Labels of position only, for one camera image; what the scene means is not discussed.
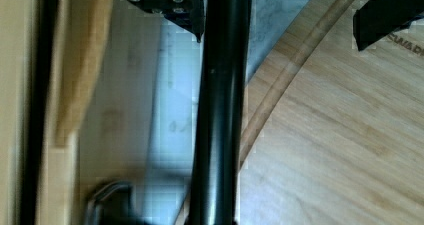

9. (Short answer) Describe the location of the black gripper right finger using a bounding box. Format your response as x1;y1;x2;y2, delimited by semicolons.
353;0;424;51

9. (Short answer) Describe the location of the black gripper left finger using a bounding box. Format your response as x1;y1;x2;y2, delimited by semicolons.
127;0;205;43

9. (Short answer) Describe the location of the bamboo cutting board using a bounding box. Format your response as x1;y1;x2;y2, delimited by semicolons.
173;0;424;225

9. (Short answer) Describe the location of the wooden cabinet box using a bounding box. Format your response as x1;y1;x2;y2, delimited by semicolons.
1;0;80;225

